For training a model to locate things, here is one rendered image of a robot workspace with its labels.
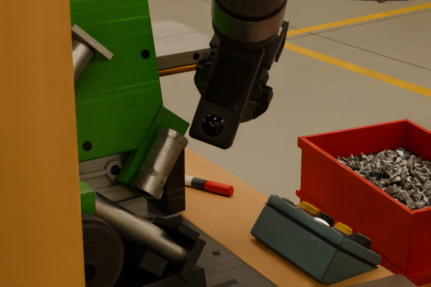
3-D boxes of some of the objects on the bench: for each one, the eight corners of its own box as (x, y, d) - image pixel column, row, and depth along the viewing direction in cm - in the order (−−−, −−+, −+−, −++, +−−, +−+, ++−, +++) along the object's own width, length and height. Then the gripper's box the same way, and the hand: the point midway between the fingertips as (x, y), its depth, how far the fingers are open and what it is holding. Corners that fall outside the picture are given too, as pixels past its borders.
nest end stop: (162, 273, 110) (181, 234, 111) (187, 281, 105) (206, 241, 106) (154, 268, 109) (173, 229, 110) (179, 277, 104) (198, 236, 105)
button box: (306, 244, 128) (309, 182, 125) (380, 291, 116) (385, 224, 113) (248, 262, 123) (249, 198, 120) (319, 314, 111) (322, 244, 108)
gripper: (304, -8, 97) (283, 92, 116) (224, -37, 99) (216, 66, 117) (275, 57, 93) (258, 149, 112) (192, 26, 95) (189, 122, 114)
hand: (228, 121), depth 113 cm, fingers closed
